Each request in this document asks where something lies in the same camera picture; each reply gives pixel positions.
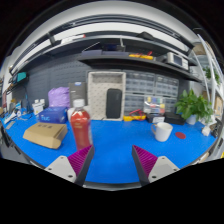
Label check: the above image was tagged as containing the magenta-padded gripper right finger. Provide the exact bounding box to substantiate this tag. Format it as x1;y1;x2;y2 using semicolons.
131;144;181;187

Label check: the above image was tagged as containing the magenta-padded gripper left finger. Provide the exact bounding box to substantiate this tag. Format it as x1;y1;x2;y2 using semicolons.
44;144;96;187

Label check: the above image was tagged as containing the red drink bottle white cap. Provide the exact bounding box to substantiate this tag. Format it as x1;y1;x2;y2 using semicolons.
69;98;93;151

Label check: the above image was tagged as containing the white ceramic mug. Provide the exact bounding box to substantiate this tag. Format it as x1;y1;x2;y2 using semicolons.
150;121;174;143

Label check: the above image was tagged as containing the brown cardboard box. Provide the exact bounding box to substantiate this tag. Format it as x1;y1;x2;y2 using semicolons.
22;122;69;150

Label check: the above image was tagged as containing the flat round red coaster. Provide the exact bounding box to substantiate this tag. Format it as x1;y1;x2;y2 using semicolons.
175;131;187;140

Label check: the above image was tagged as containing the black box with white label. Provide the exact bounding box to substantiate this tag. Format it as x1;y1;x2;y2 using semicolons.
146;113;166;124

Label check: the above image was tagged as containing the blue cardboard box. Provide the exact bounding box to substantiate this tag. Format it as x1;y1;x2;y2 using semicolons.
37;106;69;125

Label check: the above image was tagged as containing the white power adapter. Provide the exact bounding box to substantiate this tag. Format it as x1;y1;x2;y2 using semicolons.
201;124;212;137

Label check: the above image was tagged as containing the clear organizer with coloured parts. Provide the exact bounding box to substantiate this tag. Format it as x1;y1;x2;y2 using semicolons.
143;95;167;116

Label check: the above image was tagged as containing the grey drawer cabinet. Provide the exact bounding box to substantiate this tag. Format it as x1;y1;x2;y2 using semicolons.
165;96;180;113
123;93;146;114
154;74;180;99
125;70;156;96

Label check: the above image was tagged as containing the small white box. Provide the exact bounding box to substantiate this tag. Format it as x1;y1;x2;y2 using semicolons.
32;98;46;116

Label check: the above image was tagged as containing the green potted plant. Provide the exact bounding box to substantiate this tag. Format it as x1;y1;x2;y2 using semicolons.
174;89;214;126

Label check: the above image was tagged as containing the purple plastic bag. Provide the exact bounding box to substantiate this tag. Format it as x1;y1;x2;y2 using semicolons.
47;86;71;109

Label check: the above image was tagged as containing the dark grey upright box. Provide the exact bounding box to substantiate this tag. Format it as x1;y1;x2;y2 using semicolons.
68;81;88;108

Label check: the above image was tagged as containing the beige perforated tray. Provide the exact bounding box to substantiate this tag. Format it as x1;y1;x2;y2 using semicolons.
87;71;127;121

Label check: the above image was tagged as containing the black rounded pouch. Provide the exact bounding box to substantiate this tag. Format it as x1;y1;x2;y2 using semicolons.
105;88;123;120

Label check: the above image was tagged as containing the white metal shelf unit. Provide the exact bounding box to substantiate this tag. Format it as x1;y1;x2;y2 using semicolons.
191;33;224;134

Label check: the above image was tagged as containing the dark overhead shelf unit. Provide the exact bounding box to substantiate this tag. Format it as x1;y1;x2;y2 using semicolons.
9;13;203;83

